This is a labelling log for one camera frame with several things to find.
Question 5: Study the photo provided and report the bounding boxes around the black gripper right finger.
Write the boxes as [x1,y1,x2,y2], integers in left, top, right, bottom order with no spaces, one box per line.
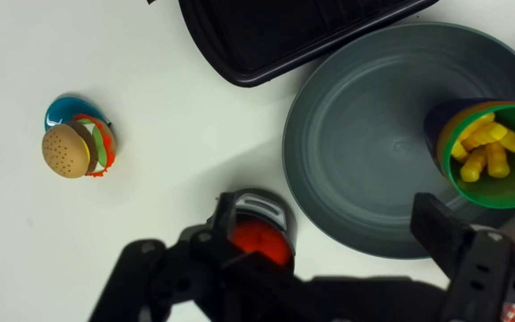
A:
[410,193,515,322]

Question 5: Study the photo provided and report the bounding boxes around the red round toy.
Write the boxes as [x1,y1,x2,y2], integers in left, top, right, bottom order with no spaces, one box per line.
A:
[231,220,290,267]

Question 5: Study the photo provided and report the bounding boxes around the toy hamburger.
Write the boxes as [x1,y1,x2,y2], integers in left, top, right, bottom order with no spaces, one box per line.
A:
[42,115,117,179]

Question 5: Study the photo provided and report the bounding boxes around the grey plate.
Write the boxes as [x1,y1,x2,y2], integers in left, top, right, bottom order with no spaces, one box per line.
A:
[283,23,515,260]

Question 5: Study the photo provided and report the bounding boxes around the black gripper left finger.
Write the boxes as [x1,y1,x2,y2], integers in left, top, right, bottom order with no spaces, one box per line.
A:
[88,192,299,322]

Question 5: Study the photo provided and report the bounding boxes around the small black pot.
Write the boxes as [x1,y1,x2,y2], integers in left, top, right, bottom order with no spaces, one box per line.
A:
[208,188,297,272]

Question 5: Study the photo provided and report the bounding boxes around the small blue plate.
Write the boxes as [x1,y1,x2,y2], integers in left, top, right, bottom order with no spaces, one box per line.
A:
[43,95,110,131]

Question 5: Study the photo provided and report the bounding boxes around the black rectangular tray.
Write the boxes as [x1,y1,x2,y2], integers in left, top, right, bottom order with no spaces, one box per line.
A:
[179,0,439,88]

